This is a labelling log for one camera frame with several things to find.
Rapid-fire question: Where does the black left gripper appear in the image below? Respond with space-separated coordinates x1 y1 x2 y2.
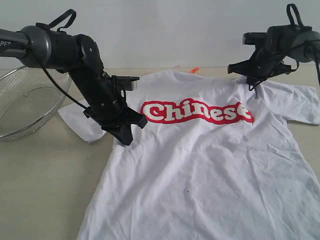
83 77 147 146

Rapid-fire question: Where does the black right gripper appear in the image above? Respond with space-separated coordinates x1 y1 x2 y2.
227 43 299 85

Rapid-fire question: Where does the white shirt with red print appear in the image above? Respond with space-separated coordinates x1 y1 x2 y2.
57 66 320 240

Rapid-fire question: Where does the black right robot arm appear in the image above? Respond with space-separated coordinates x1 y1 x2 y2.
227 25 320 90

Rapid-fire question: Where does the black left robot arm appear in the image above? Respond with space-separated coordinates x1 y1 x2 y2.
0 25 148 146

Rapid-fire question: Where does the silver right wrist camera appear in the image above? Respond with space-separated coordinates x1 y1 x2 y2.
242 32 267 46

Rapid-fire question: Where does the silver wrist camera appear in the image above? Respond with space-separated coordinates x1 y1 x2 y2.
111 75 140 92
242 32 267 46

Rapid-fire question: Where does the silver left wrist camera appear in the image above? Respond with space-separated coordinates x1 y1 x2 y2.
111 75 140 92

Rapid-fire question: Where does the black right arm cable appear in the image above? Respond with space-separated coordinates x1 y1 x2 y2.
247 2 320 92

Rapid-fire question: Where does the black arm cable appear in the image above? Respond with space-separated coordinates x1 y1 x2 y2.
0 8 91 111
247 2 320 92

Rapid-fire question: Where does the metal wire mesh basket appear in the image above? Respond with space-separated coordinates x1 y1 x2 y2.
0 66 66 142

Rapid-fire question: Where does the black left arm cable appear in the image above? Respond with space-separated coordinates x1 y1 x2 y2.
0 8 91 111

